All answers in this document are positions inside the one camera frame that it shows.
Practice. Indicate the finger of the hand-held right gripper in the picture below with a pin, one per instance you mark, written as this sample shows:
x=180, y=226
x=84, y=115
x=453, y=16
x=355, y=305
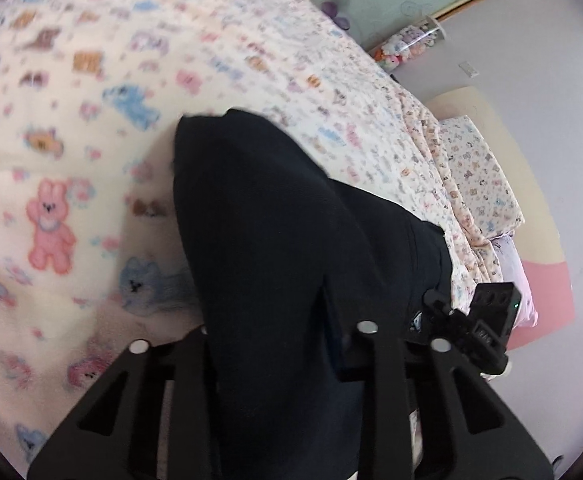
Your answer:
x=441, y=310

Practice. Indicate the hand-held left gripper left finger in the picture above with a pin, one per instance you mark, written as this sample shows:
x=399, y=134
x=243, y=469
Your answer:
x=191, y=385

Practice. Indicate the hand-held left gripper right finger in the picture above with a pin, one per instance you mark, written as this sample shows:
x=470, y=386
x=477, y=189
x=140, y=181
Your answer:
x=371, y=355

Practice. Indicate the black pants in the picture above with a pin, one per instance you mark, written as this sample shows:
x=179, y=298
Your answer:
x=271, y=235

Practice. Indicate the pink pillow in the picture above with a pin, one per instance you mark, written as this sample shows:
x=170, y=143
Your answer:
x=521, y=285

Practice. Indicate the bear printed pillow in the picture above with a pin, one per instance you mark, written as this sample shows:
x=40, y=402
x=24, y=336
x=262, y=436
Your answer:
x=476, y=170

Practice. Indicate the beige and pink headboard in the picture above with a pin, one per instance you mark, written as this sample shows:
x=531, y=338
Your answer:
x=536, y=185

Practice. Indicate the container of plush toys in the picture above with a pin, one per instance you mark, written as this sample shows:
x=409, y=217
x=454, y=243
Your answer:
x=406, y=45

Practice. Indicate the cartoon animal printed blanket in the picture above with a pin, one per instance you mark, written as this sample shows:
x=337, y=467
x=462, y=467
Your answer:
x=71, y=110

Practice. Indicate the white wall switch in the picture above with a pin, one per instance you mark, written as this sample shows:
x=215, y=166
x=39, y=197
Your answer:
x=469, y=69

